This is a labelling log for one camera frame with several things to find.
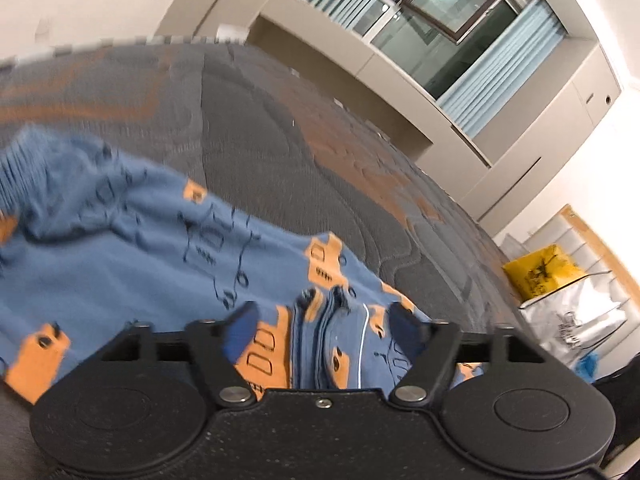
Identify blue pants with orange cars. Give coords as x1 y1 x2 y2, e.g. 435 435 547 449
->
0 127 487 407

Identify wooden padded headboard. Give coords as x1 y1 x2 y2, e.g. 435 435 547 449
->
494 204 640 307

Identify yellow shopping bag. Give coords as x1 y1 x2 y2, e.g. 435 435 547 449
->
502 243 587 302

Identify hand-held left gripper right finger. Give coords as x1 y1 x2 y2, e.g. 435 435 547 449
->
387 304 562 408

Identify beige wardrobe with round hole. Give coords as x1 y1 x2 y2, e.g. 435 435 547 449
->
415 40 624 222

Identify white shopping bag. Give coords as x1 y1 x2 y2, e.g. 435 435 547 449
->
519 270 629 370

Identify grey and orange quilted mattress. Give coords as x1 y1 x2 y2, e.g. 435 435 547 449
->
0 40 528 411

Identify blue plastic bag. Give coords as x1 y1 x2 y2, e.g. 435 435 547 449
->
575 352 602 382

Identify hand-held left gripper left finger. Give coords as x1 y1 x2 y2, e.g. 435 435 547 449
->
82 302 256 408

